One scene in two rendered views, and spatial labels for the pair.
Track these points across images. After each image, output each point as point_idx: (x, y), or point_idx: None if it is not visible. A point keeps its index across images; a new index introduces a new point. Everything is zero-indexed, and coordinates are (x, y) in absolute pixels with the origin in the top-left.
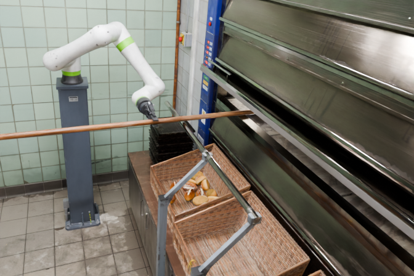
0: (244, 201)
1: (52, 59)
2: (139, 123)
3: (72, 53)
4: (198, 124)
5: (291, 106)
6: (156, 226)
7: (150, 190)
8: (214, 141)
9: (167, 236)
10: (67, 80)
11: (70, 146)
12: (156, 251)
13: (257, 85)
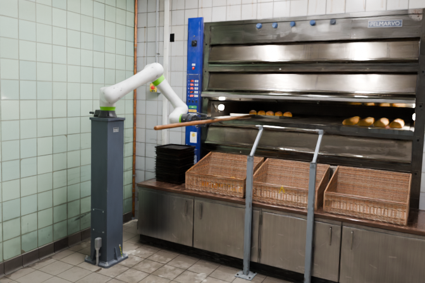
0: (310, 128)
1: (117, 91)
2: (207, 120)
3: (135, 84)
4: None
5: (294, 90)
6: (226, 198)
7: (190, 190)
8: (207, 152)
9: (239, 198)
10: (110, 114)
11: (111, 175)
12: (224, 222)
13: (261, 89)
